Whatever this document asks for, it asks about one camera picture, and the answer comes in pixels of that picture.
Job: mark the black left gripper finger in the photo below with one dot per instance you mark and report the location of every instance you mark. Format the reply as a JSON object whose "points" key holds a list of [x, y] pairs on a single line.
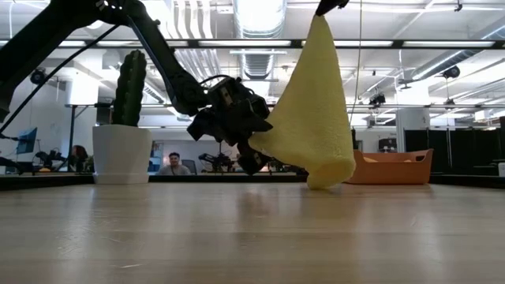
{"points": [[254, 158]]}

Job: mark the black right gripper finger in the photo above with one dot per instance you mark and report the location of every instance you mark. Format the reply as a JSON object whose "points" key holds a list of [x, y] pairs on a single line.
{"points": [[329, 6]]}

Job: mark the yellow microfiber towel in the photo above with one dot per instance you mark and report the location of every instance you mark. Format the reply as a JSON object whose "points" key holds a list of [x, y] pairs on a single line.
{"points": [[311, 118]]}

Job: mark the orange plastic basket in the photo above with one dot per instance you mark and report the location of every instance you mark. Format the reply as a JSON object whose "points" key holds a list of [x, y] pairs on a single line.
{"points": [[394, 171]]}

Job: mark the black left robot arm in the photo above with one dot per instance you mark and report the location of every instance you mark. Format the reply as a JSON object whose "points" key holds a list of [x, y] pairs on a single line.
{"points": [[39, 35]]}

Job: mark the black background robot arm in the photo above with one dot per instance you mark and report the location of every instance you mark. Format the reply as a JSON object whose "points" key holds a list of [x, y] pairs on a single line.
{"points": [[217, 159], [47, 158]]}

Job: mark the person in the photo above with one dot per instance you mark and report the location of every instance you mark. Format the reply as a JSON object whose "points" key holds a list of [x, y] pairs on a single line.
{"points": [[79, 155], [173, 165]]}

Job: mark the white hexagonal plant pot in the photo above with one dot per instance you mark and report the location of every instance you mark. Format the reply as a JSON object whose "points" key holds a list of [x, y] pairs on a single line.
{"points": [[122, 154]]}

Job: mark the shelf unit with red bins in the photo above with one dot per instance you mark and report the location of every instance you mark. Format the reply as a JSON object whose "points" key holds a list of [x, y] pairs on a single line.
{"points": [[387, 145]]}

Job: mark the black partition panels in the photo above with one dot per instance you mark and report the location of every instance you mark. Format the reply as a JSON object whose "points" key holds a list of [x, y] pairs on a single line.
{"points": [[453, 150]]}

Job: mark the blue screen monitor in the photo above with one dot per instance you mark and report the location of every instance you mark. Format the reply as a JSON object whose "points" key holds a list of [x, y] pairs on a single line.
{"points": [[27, 141]]}

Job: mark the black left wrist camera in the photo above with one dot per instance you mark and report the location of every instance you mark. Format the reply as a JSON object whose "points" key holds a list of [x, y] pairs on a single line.
{"points": [[227, 92]]}

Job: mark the black station frame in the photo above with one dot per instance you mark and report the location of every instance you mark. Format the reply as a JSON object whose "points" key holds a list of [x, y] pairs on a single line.
{"points": [[72, 138]]}

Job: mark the black aluminium table frame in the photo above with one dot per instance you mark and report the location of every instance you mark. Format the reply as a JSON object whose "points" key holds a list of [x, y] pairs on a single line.
{"points": [[465, 180]]}

